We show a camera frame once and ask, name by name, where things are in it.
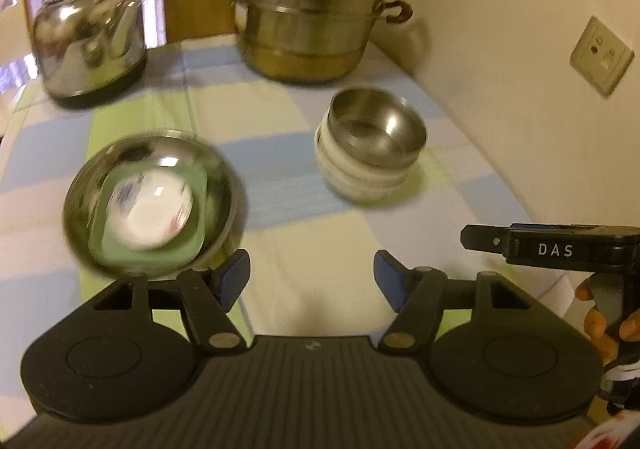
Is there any stainless steel kettle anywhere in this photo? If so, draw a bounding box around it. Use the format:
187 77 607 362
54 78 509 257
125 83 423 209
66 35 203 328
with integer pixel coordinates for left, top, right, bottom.
31 0 149 110

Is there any wooden chair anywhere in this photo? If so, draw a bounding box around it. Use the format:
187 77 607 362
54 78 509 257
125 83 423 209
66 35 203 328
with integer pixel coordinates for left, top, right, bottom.
0 0 37 97

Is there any round stainless steel plate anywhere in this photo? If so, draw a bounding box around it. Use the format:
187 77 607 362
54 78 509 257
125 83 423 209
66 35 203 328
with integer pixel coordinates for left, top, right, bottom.
62 131 247 278

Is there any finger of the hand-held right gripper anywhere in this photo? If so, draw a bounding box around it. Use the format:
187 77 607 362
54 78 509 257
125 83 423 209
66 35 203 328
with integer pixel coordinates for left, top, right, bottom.
460 224 512 255

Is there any floral white ceramic dish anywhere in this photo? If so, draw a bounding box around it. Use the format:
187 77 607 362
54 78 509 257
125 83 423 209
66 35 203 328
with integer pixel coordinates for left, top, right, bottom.
106 169 195 250

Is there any stainless steel steamer pot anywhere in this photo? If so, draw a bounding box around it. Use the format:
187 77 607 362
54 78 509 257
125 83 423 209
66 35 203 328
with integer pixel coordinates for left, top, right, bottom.
201 0 427 83

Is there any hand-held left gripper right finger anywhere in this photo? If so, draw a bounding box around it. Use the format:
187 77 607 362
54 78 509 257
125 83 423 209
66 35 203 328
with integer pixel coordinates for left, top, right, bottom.
374 250 532 356

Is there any cream lined steel bowl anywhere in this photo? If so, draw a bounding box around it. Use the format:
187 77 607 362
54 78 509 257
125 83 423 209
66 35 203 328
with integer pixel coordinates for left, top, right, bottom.
314 122 423 181

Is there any stainless steel bowl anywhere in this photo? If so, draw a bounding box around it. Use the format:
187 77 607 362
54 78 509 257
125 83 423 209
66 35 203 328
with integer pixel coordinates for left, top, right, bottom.
327 86 429 168

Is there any red white patterned cloth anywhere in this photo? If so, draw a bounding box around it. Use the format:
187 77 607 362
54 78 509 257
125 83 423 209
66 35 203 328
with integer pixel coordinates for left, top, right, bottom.
575 363 640 449

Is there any single wall socket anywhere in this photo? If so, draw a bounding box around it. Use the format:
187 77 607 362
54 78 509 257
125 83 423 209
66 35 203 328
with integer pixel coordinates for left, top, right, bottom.
570 15 635 98

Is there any green square plastic plate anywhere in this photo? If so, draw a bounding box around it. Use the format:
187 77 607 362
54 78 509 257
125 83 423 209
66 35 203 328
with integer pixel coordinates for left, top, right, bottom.
87 163 209 266

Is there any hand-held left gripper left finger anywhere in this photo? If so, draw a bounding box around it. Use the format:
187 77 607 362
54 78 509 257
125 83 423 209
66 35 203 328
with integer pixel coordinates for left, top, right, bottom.
94 249 251 356

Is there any checked pastel tablecloth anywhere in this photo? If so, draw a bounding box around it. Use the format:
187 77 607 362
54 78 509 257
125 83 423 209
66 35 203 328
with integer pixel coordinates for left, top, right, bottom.
0 33 613 410

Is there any person's right hand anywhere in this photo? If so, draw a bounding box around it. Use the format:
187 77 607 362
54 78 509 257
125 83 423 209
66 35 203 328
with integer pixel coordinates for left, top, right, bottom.
575 276 635 366

